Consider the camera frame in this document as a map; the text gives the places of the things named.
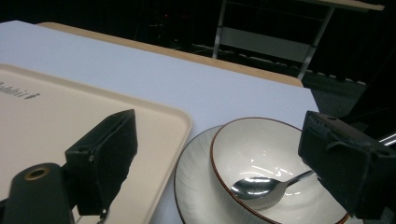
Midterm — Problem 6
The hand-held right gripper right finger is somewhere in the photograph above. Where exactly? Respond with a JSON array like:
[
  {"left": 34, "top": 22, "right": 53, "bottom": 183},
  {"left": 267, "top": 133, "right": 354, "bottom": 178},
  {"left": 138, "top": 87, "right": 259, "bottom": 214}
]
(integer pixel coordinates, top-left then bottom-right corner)
[{"left": 297, "top": 110, "right": 396, "bottom": 220}]

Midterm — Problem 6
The metal frame chair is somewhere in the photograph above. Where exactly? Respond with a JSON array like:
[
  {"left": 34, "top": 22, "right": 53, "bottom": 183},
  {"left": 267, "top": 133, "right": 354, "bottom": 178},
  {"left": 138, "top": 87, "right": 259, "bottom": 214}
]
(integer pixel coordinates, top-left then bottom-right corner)
[{"left": 212, "top": 0, "right": 386, "bottom": 82}]

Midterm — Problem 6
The metal spoon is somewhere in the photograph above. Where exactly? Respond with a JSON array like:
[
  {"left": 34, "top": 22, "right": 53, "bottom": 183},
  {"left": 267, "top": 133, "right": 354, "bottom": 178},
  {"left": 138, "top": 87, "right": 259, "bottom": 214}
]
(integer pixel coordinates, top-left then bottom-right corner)
[{"left": 230, "top": 132, "right": 396, "bottom": 211}]

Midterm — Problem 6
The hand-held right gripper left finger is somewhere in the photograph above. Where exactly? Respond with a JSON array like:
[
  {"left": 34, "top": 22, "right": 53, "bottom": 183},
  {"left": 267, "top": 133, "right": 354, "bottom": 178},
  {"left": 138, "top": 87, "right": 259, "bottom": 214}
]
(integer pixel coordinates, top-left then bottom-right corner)
[{"left": 64, "top": 108, "right": 138, "bottom": 219}]

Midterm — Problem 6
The beige plastic tray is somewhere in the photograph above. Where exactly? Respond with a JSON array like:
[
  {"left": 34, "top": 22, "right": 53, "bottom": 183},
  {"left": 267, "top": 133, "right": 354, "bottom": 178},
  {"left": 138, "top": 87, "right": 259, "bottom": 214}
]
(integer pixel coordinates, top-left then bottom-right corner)
[{"left": 0, "top": 63, "right": 193, "bottom": 224}]

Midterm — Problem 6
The white bowl with brown rim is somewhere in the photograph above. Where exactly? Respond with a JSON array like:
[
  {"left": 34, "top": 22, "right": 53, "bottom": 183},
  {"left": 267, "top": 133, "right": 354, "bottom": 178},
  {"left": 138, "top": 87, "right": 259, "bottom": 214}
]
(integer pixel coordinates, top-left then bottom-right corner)
[{"left": 209, "top": 117, "right": 350, "bottom": 224}]

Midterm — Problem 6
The grey ribbed plate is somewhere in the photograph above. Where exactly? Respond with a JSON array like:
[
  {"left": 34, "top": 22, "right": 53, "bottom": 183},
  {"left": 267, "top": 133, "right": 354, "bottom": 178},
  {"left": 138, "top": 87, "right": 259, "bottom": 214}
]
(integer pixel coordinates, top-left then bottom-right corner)
[{"left": 173, "top": 124, "right": 365, "bottom": 224}]

